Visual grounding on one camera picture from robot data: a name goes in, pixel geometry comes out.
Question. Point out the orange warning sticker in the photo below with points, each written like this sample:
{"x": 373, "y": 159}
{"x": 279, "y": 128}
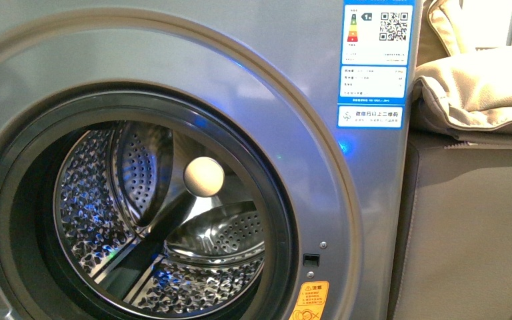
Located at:
{"x": 311, "y": 301}

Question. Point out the blue energy label sticker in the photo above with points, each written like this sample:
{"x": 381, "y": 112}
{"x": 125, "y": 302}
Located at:
{"x": 374, "y": 63}

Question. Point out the grey front-load washing machine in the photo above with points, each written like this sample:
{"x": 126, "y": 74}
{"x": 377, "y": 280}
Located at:
{"x": 270, "y": 67}

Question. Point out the round grey drum hub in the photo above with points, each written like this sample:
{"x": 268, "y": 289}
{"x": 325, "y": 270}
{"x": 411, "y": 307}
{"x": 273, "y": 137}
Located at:
{"x": 204, "y": 177}

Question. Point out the black door gasket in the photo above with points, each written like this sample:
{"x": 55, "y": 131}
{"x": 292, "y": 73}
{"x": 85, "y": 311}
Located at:
{"x": 36, "y": 280}

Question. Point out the steel perforated drum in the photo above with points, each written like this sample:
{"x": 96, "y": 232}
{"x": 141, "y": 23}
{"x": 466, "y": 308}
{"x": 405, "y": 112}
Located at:
{"x": 138, "y": 239}

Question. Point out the grey sofa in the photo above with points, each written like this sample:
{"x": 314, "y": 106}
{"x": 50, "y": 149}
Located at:
{"x": 453, "y": 254}

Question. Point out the beige cushion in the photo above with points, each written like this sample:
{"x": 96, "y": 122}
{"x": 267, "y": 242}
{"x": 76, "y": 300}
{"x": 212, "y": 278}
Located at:
{"x": 459, "y": 91}

